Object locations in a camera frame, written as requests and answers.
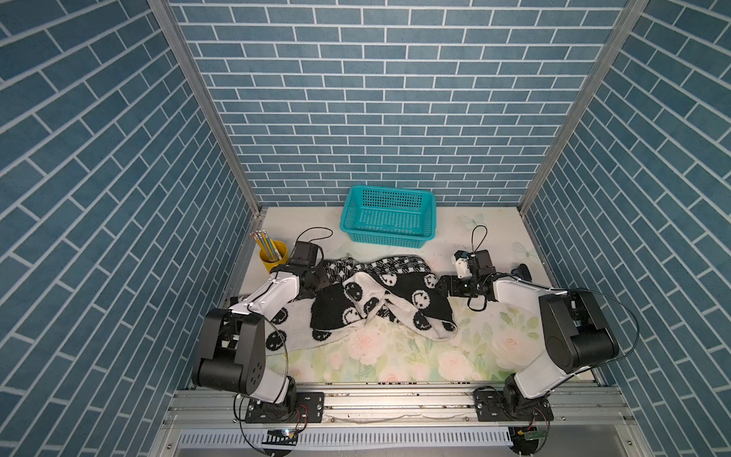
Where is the black white smiley scarf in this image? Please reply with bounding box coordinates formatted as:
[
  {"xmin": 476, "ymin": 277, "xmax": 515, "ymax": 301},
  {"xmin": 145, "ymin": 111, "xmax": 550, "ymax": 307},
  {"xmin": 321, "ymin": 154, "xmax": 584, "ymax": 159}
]
[{"xmin": 266, "ymin": 255, "xmax": 458, "ymax": 355}]

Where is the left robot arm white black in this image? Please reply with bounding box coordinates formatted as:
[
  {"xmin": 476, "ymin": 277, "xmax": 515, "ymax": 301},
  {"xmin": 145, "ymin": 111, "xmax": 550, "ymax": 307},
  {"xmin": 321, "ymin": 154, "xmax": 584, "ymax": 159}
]
[{"xmin": 192, "ymin": 265, "xmax": 329, "ymax": 424}]

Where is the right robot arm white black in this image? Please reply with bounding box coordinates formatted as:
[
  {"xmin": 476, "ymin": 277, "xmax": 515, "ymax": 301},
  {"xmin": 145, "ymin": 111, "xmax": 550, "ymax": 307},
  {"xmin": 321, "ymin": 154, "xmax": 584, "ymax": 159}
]
[{"xmin": 437, "ymin": 264, "xmax": 620, "ymax": 422}]

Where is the teal plastic mesh basket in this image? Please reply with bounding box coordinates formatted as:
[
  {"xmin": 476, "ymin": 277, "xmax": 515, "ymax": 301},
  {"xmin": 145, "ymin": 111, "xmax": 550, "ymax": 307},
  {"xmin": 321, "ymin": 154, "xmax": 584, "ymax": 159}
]
[{"xmin": 340, "ymin": 186, "xmax": 437, "ymax": 249}]

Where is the yellow pencil cup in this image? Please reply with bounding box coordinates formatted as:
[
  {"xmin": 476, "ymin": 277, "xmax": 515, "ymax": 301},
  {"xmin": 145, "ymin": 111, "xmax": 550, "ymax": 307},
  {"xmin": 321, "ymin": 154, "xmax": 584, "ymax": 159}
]
[{"xmin": 259, "ymin": 240, "xmax": 289, "ymax": 272}]

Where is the floral table mat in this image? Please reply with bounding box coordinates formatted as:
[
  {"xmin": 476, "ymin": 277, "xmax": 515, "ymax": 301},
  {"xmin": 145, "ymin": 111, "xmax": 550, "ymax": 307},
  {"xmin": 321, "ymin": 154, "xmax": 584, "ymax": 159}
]
[{"xmin": 251, "ymin": 207, "xmax": 552, "ymax": 384}]

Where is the green circuit board right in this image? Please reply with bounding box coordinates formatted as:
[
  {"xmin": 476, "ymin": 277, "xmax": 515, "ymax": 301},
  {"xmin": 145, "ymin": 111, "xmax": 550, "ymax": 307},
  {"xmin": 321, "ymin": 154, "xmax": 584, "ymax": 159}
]
[{"xmin": 512, "ymin": 430, "xmax": 546, "ymax": 443}]

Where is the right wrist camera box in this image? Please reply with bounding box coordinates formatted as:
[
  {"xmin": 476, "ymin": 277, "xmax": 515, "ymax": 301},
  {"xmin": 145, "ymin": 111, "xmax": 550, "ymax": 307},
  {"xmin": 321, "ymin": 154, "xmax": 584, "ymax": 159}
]
[{"xmin": 453, "ymin": 249, "xmax": 496, "ymax": 279}]

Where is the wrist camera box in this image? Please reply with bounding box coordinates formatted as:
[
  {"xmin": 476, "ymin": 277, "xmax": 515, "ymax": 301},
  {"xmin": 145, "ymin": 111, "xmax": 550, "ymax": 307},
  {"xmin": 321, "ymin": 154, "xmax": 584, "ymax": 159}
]
[
  {"xmin": 453, "ymin": 249, "xmax": 496, "ymax": 279},
  {"xmin": 287, "ymin": 241, "xmax": 320, "ymax": 268}
]

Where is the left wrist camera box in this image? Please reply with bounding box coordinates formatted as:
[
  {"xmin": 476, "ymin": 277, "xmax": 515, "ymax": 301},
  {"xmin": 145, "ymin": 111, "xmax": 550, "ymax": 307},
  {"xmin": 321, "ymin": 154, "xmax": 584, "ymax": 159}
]
[{"xmin": 287, "ymin": 241, "xmax": 320, "ymax": 268}]

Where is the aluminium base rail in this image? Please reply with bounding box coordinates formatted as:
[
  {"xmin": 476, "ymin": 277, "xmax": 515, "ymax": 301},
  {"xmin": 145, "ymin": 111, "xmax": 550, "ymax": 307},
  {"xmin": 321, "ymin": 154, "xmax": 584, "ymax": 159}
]
[{"xmin": 163, "ymin": 382, "xmax": 635, "ymax": 430}]

